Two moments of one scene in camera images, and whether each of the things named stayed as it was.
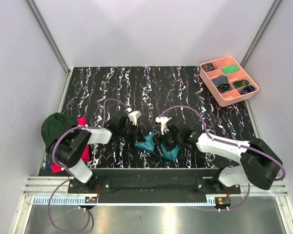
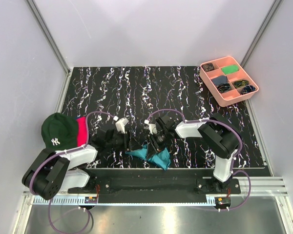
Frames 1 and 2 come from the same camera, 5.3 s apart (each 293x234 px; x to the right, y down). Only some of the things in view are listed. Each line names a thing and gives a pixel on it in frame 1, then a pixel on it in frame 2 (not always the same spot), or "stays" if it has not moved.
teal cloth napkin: x=148 y=146 → x=162 y=159
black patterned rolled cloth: x=223 y=87 stays
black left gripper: x=137 y=136 → x=129 y=144
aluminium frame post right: x=273 y=9 stays
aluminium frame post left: x=46 y=31 stays
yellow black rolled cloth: x=240 y=83 stays
